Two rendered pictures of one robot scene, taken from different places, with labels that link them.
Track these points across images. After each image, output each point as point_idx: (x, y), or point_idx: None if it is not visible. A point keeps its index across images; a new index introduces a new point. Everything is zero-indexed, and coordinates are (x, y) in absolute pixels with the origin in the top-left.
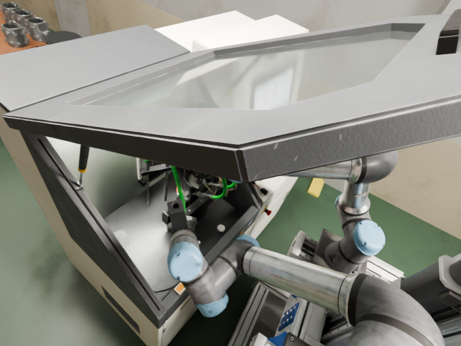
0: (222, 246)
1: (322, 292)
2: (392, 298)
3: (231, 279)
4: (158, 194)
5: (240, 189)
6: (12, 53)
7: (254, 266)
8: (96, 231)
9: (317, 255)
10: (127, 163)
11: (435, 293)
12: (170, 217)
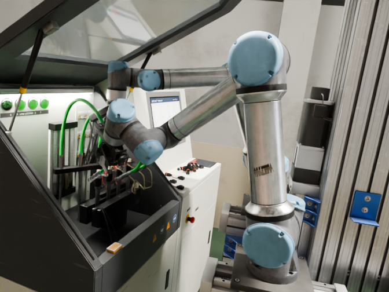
0: (150, 222)
1: (223, 84)
2: None
3: (162, 135)
4: (69, 217)
5: (157, 188)
6: None
7: (176, 117)
8: (24, 170)
9: (244, 205)
10: (39, 166)
11: (310, 115)
12: (99, 130)
